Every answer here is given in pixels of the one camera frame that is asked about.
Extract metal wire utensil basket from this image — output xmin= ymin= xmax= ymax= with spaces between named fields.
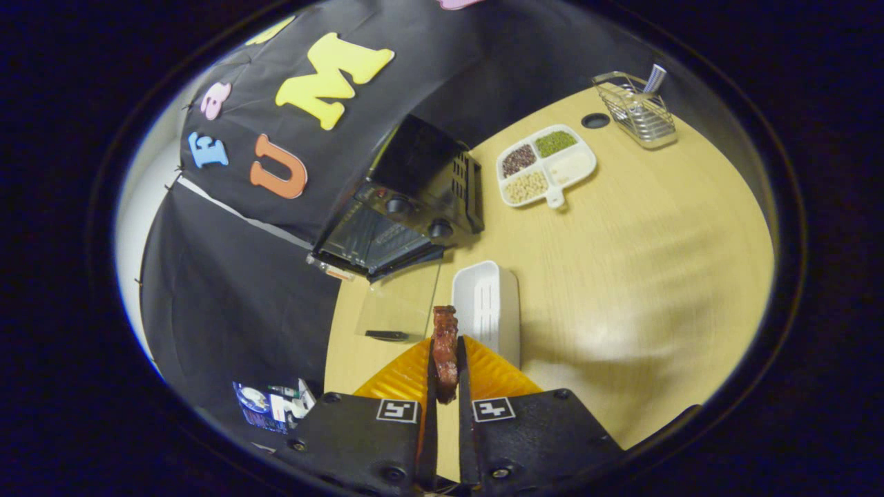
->
xmin=592 ymin=69 xmax=679 ymax=150

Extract printed blue white carton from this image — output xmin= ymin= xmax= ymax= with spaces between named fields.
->
xmin=232 ymin=378 xmax=317 ymax=436

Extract white divided bean plate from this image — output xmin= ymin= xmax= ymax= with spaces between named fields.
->
xmin=495 ymin=124 xmax=598 ymax=210

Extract white rectangular tray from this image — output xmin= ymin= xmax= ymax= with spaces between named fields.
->
xmin=452 ymin=260 xmax=521 ymax=370

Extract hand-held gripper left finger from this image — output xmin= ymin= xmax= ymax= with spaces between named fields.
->
xmin=273 ymin=337 xmax=440 ymax=496

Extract red meat slice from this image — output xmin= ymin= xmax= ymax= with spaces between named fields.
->
xmin=431 ymin=305 xmax=461 ymax=405

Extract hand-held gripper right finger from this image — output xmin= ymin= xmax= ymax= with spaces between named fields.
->
xmin=457 ymin=335 xmax=626 ymax=494

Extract black toaster oven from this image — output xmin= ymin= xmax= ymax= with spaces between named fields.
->
xmin=306 ymin=114 xmax=486 ymax=344

